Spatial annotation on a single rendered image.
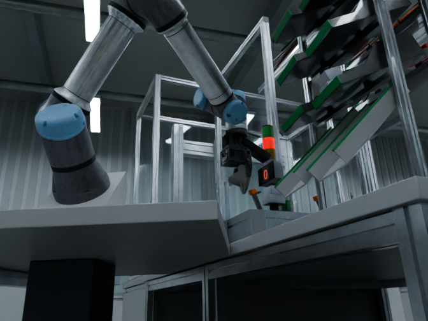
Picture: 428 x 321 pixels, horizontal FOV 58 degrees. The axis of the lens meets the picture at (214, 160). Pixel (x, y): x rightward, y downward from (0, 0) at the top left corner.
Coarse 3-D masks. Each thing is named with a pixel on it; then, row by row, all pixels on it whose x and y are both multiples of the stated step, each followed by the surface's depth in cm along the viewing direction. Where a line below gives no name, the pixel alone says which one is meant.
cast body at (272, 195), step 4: (272, 184) 129; (268, 188) 128; (272, 188) 127; (268, 192) 128; (272, 192) 126; (276, 192) 127; (264, 196) 128; (268, 196) 125; (272, 196) 126; (276, 196) 126; (280, 196) 127; (264, 200) 127; (268, 200) 125; (272, 200) 125; (276, 200) 126; (280, 200) 127; (284, 200) 127; (264, 204) 127; (268, 204) 127; (280, 204) 128; (284, 204) 129
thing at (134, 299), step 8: (136, 280) 198; (128, 288) 224; (136, 288) 201; (144, 288) 189; (128, 296) 214; (136, 296) 195; (144, 296) 180; (128, 304) 211; (136, 304) 193; (144, 304) 178; (128, 312) 209; (136, 312) 191; (144, 312) 176; (128, 320) 207; (136, 320) 189; (144, 320) 175
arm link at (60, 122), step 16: (48, 112) 97; (64, 112) 96; (80, 112) 97; (48, 128) 92; (64, 128) 93; (80, 128) 96; (48, 144) 95; (64, 144) 94; (80, 144) 97; (48, 160) 99; (64, 160) 96; (80, 160) 98
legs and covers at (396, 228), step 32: (352, 224) 59; (384, 224) 53; (416, 224) 48; (256, 256) 85; (288, 256) 73; (320, 256) 65; (416, 256) 48; (160, 288) 152; (192, 288) 178; (224, 288) 184; (256, 288) 190; (288, 288) 197; (320, 288) 204; (352, 288) 212; (384, 288) 218; (416, 288) 47; (160, 320) 172; (192, 320) 178; (224, 320) 183; (256, 320) 190; (288, 320) 196; (320, 320) 203; (352, 320) 210; (384, 320) 215; (416, 320) 47
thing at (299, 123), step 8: (344, 72) 110; (304, 104) 103; (312, 104) 103; (336, 104) 110; (352, 104) 120; (296, 112) 105; (304, 112) 102; (312, 112) 106; (320, 112) 110; (288, 120) 110; (296, 120) 106; (304, 120) 110; (312, 120) 115; (288, 128) 111; (296, 128) 114
